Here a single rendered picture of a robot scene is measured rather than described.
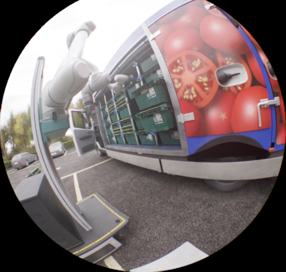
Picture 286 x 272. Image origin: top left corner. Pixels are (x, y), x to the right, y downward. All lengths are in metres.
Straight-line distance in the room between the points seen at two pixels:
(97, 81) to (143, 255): 1.47
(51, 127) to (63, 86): 0.21
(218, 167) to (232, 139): 0.31
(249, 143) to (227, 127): 0.26
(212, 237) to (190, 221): 0.32
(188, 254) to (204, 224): 0.35
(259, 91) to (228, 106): 0.33
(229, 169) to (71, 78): 1.28
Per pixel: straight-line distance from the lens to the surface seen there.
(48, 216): 0.76
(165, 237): 1.12
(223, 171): 1.09
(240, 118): 0.90
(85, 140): 3.84
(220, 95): 0.87
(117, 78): 1.24
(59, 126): 0.55
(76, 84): 0.45
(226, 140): 0.92
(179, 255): 1.06
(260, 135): 1.00
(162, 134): 1.33
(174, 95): 0.98
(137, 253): 1.12
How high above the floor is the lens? 1.05
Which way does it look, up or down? 4 degrees down
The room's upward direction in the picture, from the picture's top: 14 degrees counter-clockwise
